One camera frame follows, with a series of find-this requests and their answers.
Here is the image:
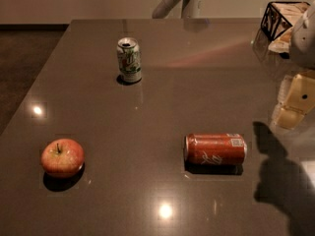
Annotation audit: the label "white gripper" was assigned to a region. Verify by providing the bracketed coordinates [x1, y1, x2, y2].
[272, 1, 315, 130]

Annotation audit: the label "red yellow apple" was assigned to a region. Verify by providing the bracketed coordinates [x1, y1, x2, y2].
[40, 139, 85, 178]

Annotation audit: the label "red soda can lying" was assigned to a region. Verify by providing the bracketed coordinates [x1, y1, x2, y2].
[184, 134, 247, 165]

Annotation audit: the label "green white 7up can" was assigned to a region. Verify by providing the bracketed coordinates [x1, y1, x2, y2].
[116, 37, 142, 84]

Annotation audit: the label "white packets in basket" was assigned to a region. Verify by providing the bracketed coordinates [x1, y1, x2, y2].
[261, 2, 310, 53]

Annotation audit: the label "black wire basket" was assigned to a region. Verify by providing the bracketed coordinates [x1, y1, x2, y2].
[261, 1, 310, 41]

